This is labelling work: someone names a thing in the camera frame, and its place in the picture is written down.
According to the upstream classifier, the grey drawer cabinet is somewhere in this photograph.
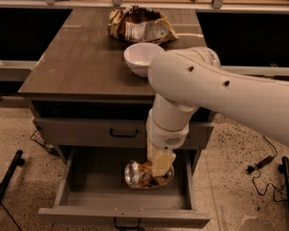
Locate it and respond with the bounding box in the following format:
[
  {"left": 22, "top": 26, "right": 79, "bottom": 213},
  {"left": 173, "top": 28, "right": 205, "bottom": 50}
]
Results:
[{"left": 17, "top": 7, "right": 225, "bottom": 166}]

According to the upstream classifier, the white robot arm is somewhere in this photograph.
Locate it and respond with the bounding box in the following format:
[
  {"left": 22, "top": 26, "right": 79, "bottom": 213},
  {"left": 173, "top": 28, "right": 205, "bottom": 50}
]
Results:
[{"left": 146, "top": 47, "right": 289, "bottom": 177}]

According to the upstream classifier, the black stand left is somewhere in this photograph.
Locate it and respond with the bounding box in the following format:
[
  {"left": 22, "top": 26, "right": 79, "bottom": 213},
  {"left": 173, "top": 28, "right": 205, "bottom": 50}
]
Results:
[{"left": 0, "top": 150, "right": 25, "bottom": 203}]

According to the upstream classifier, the crumpled chip bag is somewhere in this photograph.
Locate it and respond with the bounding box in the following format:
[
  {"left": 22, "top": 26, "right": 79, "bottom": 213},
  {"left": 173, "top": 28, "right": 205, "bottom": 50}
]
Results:
[{"left": 107, "top": 6, "right": 178, "bottom": 44}]

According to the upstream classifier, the white bowl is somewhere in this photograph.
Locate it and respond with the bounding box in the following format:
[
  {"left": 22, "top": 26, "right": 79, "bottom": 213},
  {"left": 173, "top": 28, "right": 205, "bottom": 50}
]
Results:
[{"left": 123, "top": 42, "right": 164, "bottom": 77}]

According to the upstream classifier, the open middle drawer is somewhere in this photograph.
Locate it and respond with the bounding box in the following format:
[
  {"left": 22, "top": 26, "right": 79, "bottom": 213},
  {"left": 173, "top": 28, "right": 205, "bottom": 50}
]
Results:
[{"left": 39, "top": 147, "right": 210, "bottom": 229}]

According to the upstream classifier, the closed top drawer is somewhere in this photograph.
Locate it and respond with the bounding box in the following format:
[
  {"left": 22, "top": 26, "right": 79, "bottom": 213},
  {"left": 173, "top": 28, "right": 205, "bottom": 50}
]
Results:
[{"left": 32, "top": 116, "right": 216, "bottom": 150}]

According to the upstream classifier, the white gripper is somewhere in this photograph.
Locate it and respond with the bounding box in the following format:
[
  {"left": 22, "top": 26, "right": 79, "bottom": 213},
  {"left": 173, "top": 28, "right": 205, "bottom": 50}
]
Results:
[{"left": 146, "top": 109, "right": 190, "bottom": 177}]

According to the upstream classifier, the black power adapter cable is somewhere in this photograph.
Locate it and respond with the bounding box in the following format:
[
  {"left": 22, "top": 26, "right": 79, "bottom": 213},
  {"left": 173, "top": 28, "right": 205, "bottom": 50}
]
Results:
[{"left": 246, "top": 135, "right": 289, "bottom": 204}]

